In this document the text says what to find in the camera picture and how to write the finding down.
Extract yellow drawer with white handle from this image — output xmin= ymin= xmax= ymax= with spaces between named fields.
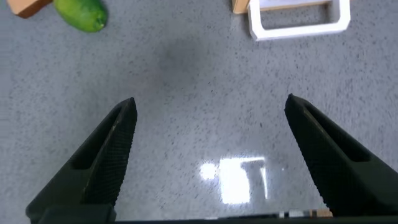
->
xmin=231 ymin=0 xmax=351 ymax=42

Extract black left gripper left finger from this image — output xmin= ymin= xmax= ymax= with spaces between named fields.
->
xmin=25 ymin=97 xmax=138 ymax=223

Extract wooden block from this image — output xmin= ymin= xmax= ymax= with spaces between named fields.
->
xmin=6 ymin=0 xmax=53 ymax=19

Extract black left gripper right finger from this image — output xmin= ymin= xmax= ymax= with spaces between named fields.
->
xmin=284 ymin=93 xmax=398 ymax=219

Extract green fruit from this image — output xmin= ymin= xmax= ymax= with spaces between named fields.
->
xmin=53 ymin=0 xmax=109 ymax=34

